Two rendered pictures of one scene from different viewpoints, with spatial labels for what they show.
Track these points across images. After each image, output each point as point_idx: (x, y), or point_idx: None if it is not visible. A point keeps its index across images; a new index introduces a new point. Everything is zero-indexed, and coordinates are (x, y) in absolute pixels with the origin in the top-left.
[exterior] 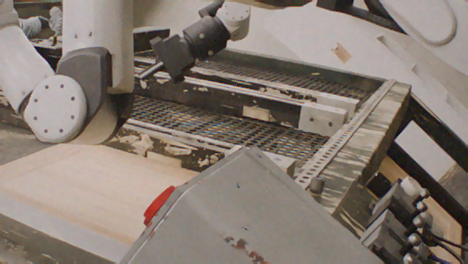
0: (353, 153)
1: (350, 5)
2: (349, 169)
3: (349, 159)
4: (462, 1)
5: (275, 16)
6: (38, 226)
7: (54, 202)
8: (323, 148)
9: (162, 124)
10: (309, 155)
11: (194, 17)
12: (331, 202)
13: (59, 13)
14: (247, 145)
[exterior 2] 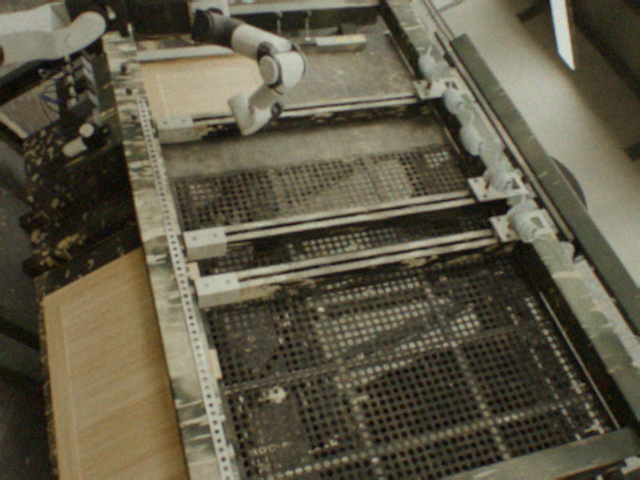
0: (143, 179)
1: (117, 26)
2: (134, 154)
3: (140, 166)
4: (57, 2)
5: None
6: (196, 47)
7: (220, 70)
8: (164, 172)
9: (289, 176)
10: (182, 197)
11: None
12: (123, 114)
13: (494, 165)
14: (223, 185)
